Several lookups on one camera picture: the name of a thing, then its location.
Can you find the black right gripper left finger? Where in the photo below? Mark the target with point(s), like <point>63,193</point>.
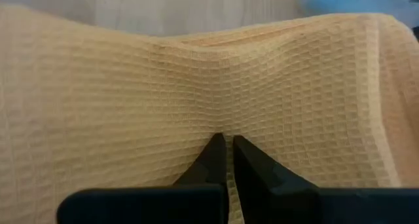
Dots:
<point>203,197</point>

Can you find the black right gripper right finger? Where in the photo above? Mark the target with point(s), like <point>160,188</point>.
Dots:
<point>262,191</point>

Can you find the yellow waffle towel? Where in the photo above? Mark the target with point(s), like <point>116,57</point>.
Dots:
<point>131,103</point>

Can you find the frosted white plastic bin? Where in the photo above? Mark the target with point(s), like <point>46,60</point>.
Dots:
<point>360,1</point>

